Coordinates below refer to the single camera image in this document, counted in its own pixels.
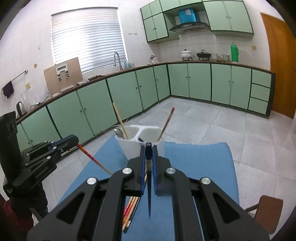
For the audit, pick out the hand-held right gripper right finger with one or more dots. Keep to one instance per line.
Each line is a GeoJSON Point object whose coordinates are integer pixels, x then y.
{"type": "Point", "coordinates": [154, 166]}

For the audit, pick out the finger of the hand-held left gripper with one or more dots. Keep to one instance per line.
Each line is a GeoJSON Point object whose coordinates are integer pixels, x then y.
{"type": "Point", "coordinates": [49, 157]}
{"type": "Point", "coordinates": [67, 140]}

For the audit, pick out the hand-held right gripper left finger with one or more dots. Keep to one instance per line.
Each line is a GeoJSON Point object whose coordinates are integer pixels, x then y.
{"type": "Point", "coordinates": [143, 166]}

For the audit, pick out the white two-compartment utensil holder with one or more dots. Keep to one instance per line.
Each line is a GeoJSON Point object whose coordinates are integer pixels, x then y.
{"type": "Point", "coordinates": [129, 148]}

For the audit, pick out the wooden chopstick red print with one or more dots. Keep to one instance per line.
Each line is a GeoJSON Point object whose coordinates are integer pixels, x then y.
{"type": "Point", "coordinates": [94, 160]}
{"type": "Point", "coordinates": [120, 120]}
{"type": "Point", "coordinates": [166, 122]}

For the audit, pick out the silver metal spoon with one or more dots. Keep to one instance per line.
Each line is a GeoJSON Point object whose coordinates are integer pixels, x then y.
{"type": "Point", "coordinates": [119, 133]}

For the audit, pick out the row of chopsticks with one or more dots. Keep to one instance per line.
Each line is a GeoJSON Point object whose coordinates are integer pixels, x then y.
{"type": "Point", "coordinates": [130, 213]}

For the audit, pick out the person's left forearm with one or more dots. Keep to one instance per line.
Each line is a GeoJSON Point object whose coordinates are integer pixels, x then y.
{"type": "Point", "coordinates": [27, 204]}

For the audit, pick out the green base cabinets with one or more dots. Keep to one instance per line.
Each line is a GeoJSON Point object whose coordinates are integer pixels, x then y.
{"type": "Point", "coordinates": [92, 109]}

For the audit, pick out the blue table mat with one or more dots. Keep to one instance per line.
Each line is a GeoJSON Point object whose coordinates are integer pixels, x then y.
{"type": "Point", "coordinates": [196, 166]}

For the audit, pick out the clear glass jug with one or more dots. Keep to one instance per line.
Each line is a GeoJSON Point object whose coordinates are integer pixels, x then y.
{"type": "Point", "coordinates": [29, 99]}

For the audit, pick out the large steel electric kettle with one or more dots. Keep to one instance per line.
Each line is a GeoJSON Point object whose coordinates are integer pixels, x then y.
{"type": "Point", "coordinates": [20, 109]}

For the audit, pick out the white cloth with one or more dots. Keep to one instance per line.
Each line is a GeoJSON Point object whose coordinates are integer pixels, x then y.
{"type": "Point", "coordinates": [82, 81]}

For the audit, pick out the brown board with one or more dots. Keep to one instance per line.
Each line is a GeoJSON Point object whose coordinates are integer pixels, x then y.
{"type": "Point", "coordinates": [49, 81]}

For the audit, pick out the dark red cloth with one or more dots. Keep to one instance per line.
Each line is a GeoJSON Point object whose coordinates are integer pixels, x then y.
{"type": "Point", "coordinates": [96, 77]}

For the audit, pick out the white device on board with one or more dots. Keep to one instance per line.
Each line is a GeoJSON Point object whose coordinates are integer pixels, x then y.
{"type": "Point", "coordinates": [62, 68]}

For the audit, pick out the dark hanging cloth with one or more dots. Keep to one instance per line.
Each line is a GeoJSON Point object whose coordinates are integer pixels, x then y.
{"type": "Point", "coordinates": [8, 90]}

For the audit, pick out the metal towel bar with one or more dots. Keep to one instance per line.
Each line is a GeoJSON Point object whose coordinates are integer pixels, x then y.
{"type": "Point", "coordinates": [18, 76]}

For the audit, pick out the steel kitchen faucet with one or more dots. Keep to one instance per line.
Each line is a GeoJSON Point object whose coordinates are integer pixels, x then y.
{"type": "Point", "coordinates": [120, 66]}

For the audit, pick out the plastic bottles by faucet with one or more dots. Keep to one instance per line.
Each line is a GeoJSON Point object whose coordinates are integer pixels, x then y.
{"type": "Point", "coordinates": [128, 64]}

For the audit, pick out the white window blind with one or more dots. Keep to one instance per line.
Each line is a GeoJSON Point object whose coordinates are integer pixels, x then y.
{"type": "Point", "coordinates": [87, 39]}

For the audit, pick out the white lidded pot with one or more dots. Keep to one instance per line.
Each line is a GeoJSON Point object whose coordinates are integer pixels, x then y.
{"type": "Point", "coordinates": [186, 55]}

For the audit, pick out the dark wooden countertop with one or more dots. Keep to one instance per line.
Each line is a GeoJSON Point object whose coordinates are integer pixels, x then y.
{"type": "Point", "coordinates": [208, 62]}

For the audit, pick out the black wok with lid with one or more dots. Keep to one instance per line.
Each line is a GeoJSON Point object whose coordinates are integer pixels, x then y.
{"type": "Point", "coordinates": [203, 55]}

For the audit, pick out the brown wooden chair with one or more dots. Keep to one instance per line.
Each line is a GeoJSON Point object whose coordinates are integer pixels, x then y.
{"type": "Point", "coordinates": [268, 213]}

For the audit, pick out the cluster of bowls and jars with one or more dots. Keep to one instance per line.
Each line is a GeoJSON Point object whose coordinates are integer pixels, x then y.
{"type": "Point", "coordinates": [219, 58]}

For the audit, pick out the green thermos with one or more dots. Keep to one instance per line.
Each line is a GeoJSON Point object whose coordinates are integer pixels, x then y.
{"type": "Point", "coordinates": [234, 53]}

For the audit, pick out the range hood blue chimney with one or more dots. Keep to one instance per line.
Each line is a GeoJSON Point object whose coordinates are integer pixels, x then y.
{"type": "Point", "coordinates": [187, 16]}

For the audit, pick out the brown wooden door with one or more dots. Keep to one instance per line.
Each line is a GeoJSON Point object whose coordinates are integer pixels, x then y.
{"type": "Point", "coordinates": [279, 64]}

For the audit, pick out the wall socket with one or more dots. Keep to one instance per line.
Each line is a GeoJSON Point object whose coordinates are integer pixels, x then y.
{"type": "Point", "coordinates": [27, 86]}

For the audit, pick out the green wall cabinets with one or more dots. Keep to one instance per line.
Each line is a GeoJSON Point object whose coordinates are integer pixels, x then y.
{"type": "Point", "coordinates": [231, 16]}

